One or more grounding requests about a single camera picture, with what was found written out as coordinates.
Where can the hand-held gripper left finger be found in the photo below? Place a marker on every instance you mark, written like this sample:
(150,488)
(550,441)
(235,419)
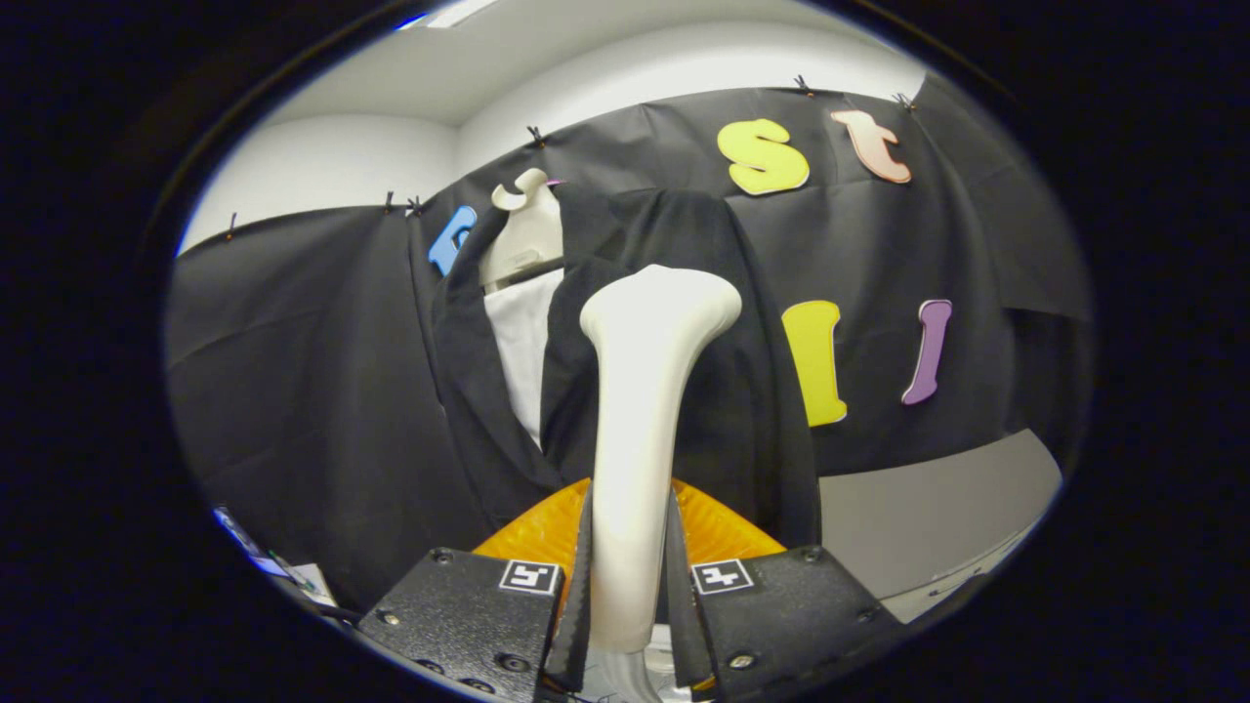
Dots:
(576,635)

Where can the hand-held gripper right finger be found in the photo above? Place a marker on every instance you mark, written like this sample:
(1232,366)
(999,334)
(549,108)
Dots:
(684,635)

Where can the white garment steamer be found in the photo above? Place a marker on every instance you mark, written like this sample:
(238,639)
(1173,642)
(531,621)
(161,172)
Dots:
(635,439)

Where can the black blazer jacket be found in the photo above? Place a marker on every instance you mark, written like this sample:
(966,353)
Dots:
(742,410)

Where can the white shirt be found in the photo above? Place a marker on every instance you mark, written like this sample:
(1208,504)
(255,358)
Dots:
(522,342)

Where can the grey cabinet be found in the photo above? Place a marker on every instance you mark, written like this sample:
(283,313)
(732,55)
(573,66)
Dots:
(928,517)

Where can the black backdrop cloth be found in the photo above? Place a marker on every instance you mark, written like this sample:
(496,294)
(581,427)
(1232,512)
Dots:
(312,391)

